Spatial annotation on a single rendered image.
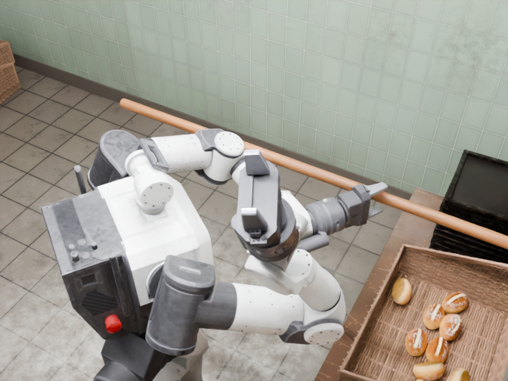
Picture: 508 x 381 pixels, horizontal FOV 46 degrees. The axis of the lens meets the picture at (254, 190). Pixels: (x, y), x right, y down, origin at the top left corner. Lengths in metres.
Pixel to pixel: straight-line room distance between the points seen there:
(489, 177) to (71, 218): 1.43
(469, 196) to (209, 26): 1.72
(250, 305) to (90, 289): 0.31
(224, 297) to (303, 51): 2.04
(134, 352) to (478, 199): 1.21
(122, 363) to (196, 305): 0.42
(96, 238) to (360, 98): 2.02
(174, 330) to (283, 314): 0.21
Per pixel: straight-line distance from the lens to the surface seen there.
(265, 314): 1.15
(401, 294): 2.08
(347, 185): 1.58
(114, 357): 1.48
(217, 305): 1.11
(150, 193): 1.14
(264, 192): 0.82
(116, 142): 1.38
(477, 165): 2.22
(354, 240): 3.07
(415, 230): 2.37
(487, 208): 2.07
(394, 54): 2.82
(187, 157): 1.46
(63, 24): 4.00
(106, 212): 1.25
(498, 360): 2.06
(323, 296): 1.12
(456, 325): 2.05
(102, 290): 1.23
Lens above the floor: 2.28
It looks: 44 degrees down
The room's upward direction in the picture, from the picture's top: straight up
